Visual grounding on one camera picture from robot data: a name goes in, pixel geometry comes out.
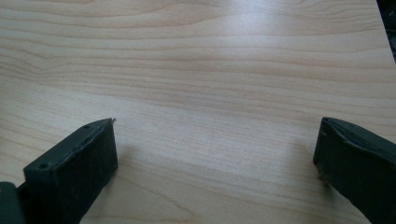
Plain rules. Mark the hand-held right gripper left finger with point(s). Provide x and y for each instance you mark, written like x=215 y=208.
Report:
x=74 y=168

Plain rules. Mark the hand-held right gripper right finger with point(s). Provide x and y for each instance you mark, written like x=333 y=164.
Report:
x=358 y=168

